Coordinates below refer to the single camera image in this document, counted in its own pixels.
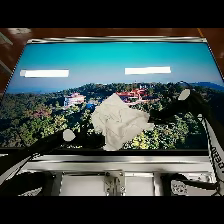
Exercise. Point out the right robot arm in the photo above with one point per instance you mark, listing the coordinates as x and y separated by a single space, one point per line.
203 110

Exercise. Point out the white shirt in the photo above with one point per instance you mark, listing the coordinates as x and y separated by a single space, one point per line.
116 123

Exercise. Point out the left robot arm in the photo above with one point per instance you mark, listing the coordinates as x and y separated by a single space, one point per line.
40 146

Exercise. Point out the silver frame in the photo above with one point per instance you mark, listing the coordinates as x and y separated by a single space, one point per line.
116 166

